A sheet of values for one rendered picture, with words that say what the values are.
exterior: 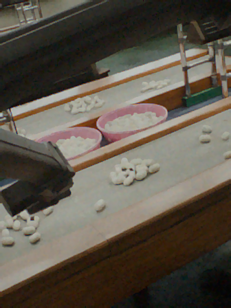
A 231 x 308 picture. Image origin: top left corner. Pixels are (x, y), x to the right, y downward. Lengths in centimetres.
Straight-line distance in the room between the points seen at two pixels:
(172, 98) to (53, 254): 109
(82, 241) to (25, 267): 14
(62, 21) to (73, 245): 70
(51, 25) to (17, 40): 4
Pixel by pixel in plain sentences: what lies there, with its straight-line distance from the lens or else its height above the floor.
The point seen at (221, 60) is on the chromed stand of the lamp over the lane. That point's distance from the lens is 173.
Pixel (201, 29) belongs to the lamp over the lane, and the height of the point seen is 109.
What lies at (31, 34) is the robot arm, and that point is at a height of 130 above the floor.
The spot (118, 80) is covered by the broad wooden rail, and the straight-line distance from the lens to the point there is 221.
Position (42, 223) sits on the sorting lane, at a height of 74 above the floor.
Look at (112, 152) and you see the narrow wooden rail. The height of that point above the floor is 76.
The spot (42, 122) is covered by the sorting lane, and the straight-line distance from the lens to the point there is 194.
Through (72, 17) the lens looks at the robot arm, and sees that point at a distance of 44.
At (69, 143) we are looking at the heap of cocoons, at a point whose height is 74.
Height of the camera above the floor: 136
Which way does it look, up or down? 25 degrees down
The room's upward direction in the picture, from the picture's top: 11 degrees counter-clockwise
